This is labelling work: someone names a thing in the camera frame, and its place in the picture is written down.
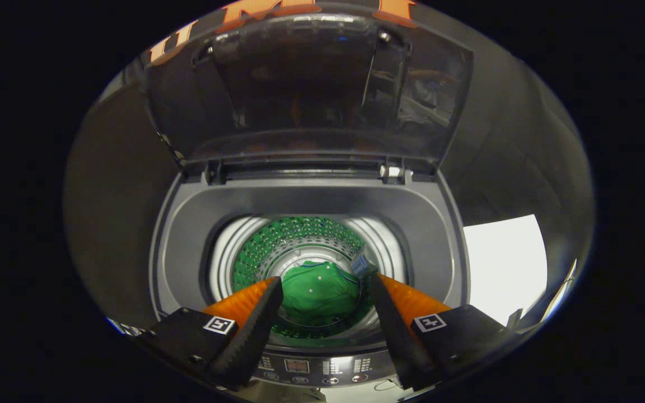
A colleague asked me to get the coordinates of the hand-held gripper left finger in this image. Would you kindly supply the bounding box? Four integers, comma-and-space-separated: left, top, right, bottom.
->
134, 276, 284, 391

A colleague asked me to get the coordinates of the black backdrop cloth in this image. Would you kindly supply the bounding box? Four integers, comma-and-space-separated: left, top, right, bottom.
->
64, 0, 596, 336

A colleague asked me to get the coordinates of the dark washing machine lid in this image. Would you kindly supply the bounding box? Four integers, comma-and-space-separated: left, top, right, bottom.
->
142, 12, 475, 181

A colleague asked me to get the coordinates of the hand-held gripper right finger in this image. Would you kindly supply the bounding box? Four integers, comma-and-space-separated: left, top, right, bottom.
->
368, 272, 517, 392

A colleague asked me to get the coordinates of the green polo shirt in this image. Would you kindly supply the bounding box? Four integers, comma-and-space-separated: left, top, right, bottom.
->
280, 260, 363, 329

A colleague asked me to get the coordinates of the grey top-load washing machine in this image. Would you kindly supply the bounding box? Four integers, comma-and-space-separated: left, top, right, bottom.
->
142, 12, 475, 391

